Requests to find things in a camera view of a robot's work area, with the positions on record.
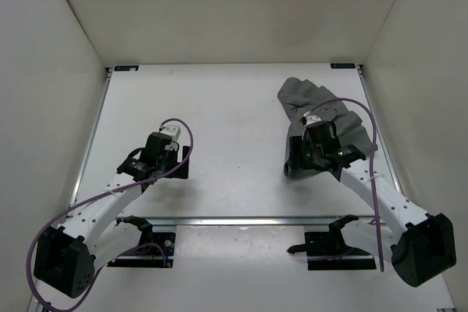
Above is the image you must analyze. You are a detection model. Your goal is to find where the grey pleated skirt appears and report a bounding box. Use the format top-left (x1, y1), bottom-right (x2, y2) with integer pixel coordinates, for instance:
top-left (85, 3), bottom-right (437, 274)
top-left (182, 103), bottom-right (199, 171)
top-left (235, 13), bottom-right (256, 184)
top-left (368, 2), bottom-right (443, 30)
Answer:
top-left (277, 77), bottom-right (373, 180)

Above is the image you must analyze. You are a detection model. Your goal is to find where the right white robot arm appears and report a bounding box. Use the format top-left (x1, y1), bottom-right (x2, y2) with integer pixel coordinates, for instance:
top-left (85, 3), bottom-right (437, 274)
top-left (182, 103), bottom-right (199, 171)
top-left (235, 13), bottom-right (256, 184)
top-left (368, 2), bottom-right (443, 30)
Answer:
top-left (286, 115), bottom-right (456, 287)

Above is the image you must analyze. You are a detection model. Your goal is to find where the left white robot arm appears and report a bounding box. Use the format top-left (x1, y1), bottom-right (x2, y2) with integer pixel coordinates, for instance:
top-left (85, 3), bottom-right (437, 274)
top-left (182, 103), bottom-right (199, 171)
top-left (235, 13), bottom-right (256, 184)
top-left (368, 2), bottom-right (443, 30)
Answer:
top-left (33, 125), bottom-right (190, 298)

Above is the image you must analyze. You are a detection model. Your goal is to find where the right blue corner label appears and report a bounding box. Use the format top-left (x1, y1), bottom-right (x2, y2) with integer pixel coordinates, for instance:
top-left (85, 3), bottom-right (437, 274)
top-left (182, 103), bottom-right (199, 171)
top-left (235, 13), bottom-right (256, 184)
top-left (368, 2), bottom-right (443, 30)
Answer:
top-left (330, 63), bottom-right (355, 69)

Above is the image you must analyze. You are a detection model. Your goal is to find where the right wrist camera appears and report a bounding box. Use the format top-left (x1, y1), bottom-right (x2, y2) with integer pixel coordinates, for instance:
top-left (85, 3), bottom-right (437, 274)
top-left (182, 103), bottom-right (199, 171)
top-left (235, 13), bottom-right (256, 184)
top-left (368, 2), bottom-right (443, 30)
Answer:
top-left (300, 111), bottom-right (322, 128)

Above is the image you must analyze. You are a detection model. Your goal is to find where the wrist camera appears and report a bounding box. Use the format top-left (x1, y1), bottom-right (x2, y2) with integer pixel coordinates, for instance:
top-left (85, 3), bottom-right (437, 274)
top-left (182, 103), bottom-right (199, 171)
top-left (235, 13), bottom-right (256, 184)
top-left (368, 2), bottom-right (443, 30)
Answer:
top-left (159, 125), bottom-right (181, 142)
top-left (300, 111), bottom-right (322, 128)

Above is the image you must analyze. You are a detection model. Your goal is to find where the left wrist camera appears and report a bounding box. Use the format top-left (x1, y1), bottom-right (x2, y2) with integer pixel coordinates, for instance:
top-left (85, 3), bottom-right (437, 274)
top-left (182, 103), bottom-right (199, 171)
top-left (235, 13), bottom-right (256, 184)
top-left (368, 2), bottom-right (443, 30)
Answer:
top-left (159, 125), bottom-right (181, 142)

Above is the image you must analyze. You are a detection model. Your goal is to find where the aluminium table edge rail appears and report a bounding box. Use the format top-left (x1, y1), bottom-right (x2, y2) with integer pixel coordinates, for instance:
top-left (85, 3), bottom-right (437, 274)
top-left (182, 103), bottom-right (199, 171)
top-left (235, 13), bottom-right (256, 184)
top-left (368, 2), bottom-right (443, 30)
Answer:
top-left (69, 216), bottom-right (403, 227)

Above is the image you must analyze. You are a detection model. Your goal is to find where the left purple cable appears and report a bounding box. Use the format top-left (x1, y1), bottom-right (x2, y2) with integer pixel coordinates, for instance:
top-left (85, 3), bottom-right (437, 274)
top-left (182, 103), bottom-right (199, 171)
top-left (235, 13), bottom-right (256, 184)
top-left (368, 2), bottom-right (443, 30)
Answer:
top-left (27, 118), bottom-right (195, 308)

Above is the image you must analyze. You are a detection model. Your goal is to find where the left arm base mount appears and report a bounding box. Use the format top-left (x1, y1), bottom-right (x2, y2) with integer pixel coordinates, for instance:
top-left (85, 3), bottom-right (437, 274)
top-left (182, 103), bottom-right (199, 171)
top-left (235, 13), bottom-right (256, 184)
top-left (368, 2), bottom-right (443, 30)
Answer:
top-left (107, 216), bottom-right (176, 269)

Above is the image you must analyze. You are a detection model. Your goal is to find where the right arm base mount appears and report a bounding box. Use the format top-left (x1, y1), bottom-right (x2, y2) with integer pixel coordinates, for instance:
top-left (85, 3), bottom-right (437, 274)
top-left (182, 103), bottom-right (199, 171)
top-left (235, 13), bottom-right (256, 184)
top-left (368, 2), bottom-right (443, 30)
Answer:
top-left (287, 215), bottom-right (377, 271)

